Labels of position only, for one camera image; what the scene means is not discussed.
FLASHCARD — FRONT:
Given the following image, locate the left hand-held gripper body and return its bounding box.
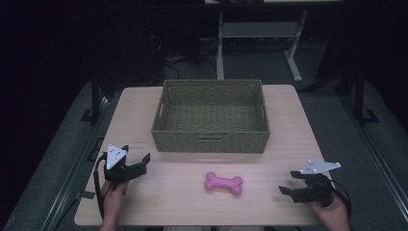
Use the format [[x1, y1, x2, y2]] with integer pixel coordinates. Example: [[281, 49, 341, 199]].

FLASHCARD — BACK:
[[103, 143, 148, 185]]

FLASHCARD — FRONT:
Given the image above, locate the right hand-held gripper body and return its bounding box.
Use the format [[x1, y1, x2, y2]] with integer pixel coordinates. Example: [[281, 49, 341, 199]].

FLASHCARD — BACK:
[[290, 159, 342, 208]]

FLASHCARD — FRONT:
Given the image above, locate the person's left hand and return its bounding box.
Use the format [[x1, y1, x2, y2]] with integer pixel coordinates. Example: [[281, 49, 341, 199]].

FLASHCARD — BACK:
[[100, 179, 130, 223]]

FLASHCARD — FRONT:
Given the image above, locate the person's right hand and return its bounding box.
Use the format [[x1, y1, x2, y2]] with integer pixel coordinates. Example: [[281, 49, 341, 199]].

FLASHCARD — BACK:
[[305, 193, 352, 231]]

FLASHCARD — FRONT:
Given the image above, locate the black metal stand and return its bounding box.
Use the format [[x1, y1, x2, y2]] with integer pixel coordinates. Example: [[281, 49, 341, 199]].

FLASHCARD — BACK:
[[79, 68, 102, 125], [352, 64, 381, 126]]

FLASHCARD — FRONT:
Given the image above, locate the pink bone-shaped toy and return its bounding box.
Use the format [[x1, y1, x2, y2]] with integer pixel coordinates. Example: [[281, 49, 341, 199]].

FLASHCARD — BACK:
[[204, 171, 244, 196]]

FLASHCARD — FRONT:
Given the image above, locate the green woven basket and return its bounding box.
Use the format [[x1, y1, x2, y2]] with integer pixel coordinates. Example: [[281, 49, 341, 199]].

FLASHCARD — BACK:
[[150, 79, 271, 155]]

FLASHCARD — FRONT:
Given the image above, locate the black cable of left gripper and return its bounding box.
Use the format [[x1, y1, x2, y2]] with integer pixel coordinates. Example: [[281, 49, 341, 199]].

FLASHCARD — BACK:
[[92, 152, 114, 220]]

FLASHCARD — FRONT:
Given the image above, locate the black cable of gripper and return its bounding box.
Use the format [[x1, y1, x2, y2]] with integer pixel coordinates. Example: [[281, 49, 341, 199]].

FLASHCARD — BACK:
[[92, 152, 114, 220], [329, 180, 354, 222]]

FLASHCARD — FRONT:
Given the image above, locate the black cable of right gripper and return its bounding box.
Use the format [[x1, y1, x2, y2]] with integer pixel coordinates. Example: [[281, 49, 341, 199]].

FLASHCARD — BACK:
[[329, 180, 354, 222]]

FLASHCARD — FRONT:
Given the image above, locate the aluminium floor rail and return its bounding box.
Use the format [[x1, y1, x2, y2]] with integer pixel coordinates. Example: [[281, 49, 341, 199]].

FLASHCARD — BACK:
[[341, 95, 408, 222], [39, 95, 112, 231]]

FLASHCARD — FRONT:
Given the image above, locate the bundle of floor cables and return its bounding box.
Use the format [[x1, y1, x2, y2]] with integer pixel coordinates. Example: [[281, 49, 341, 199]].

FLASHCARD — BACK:
[[150, 33, 219, 81]]

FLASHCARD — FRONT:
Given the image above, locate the grey metal desk frame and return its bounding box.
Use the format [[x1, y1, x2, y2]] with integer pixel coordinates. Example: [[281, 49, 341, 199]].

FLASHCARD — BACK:
[[216, 9, 310, 83]]

